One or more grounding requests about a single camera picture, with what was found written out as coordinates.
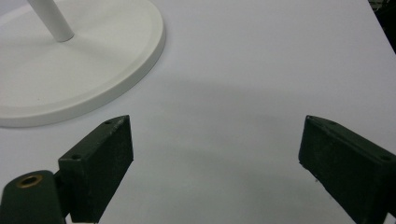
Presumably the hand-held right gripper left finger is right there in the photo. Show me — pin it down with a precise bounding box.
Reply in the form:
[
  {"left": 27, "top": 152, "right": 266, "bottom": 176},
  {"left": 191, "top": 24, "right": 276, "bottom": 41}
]
[{"left": 57, "top": 114, "right": 134, "bottom": 224}]

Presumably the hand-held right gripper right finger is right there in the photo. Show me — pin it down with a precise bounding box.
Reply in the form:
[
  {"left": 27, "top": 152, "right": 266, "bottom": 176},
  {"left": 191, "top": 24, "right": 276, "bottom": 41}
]
[{"left": 298, "top": 115, "right": 396, "bottom": 224}]

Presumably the white round lamp stand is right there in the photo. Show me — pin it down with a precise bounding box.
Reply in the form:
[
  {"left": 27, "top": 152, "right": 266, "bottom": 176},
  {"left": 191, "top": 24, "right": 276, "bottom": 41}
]
[{"left": 0, "top": 0, "right": 166, "bottom": 129}]

